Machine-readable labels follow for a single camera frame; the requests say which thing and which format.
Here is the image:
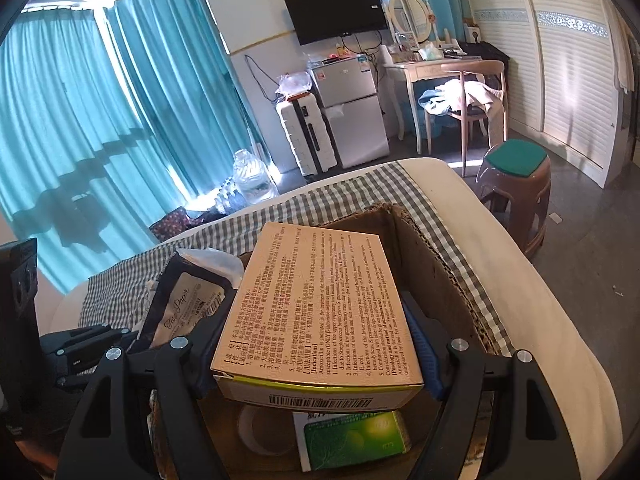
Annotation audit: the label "white tape roll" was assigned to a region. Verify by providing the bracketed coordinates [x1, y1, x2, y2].
[238, 405, 296, 456]

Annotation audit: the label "dark tissue paper pack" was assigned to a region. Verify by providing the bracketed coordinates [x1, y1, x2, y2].
[131, 248, 244, 352]

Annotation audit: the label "green 999 medicine box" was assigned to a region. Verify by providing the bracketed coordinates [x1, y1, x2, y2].
[293, 411, 411, 472]

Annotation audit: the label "tan cardboard medicine box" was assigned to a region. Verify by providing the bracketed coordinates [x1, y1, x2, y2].
[210, 222, 424, 413]

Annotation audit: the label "checkered tablecloth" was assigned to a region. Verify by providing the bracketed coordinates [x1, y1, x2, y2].
[78, 162, 514, 356]

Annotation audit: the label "dark patterned bag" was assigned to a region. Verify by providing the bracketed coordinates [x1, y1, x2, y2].
[149, 207, 202, 243]

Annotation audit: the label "white bed mattress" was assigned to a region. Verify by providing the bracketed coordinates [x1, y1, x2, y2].
[49, 157, 623, 479]

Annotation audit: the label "water bottle pack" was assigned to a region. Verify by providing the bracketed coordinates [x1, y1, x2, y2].
[215, 177, 247, 216]

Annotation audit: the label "brown stool teal cushion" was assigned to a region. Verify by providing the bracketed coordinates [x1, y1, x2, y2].
[476, 139, 551, 258]

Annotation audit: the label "teal curtain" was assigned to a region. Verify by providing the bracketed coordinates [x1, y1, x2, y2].
[1, 0, 269, 292]

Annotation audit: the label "large water jug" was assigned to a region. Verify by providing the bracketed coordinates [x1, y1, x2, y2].
[233, 150, 278, 205]

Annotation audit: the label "wooden chair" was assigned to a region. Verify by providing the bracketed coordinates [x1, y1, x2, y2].
[419, 60, 508, 176]

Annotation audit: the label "clothes on chair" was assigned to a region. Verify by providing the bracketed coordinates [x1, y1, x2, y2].
[418, 79, 504, 118]

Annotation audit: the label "white suitcase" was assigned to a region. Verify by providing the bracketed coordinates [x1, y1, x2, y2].
[276, 92, 337, 178]

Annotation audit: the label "white louvered wardrobe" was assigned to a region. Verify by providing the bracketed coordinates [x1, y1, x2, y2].
[469, 0, 636, 186]

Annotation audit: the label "wooden desk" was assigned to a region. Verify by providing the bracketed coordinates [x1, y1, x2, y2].
[383, 56, 480, 155]

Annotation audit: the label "silver mini fridge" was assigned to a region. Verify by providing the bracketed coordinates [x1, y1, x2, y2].
[308, 54, 390, 169]

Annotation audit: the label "oval vanity mirror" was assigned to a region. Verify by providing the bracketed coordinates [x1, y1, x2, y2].
[387, 0, 436, 48]

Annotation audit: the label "black wall television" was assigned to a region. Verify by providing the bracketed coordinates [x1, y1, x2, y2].
[284, 0, 388, 46]

